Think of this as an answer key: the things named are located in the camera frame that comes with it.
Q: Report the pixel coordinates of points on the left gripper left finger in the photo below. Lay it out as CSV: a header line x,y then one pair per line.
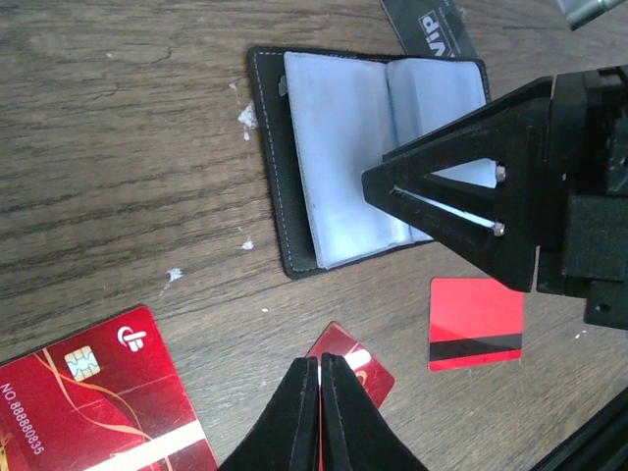
x,y
286,434

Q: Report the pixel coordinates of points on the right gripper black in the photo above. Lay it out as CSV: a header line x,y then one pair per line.
x,y
572,150

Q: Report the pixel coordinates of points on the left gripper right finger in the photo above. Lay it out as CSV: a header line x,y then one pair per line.
x,y
354,434

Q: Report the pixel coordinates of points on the red VIP card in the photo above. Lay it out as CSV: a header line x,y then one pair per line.
x,y
372,375

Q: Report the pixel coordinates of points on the red magnetic stripe card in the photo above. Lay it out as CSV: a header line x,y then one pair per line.
x,y
473,322

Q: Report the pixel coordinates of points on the black leather card holder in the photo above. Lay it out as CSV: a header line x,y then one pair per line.
x,y
325,117

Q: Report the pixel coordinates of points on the red VIP card overlapped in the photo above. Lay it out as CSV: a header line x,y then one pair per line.
x,y
107,397

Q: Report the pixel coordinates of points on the black VIP card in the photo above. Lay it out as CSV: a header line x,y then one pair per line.
x,y
430,28

